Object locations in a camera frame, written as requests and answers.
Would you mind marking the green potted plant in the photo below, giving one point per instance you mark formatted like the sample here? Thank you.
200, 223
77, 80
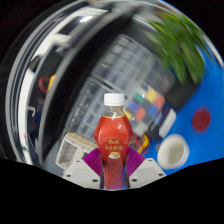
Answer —
180, 40

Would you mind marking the grey drawer cabinet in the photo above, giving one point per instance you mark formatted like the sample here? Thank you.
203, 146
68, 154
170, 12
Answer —
123, 63
85, 113
160, 78

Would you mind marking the flat round red coaster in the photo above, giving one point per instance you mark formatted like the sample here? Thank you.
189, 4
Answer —
201, 120

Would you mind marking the clear organiser box colourful parts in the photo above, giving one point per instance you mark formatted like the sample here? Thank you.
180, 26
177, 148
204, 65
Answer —
146, 106

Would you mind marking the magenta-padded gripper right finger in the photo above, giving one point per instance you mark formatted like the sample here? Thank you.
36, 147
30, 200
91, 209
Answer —
146, 171

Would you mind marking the plain black box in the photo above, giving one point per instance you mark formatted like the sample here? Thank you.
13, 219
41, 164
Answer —
181, 95

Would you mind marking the black overhead shelf unit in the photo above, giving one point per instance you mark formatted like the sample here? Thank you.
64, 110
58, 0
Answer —
66, 83

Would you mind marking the white cup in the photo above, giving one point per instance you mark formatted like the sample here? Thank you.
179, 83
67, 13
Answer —
173, 151

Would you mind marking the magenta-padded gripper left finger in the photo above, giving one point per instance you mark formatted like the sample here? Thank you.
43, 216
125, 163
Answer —
81, 173

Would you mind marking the yellow multimeter with leads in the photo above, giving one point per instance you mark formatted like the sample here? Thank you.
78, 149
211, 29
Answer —
143, 145

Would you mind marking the red drink bottle white cap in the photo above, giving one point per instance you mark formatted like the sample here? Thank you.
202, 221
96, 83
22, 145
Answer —
113, 136

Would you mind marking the flat black box blue print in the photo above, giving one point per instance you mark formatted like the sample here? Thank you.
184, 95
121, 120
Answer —
165, 125

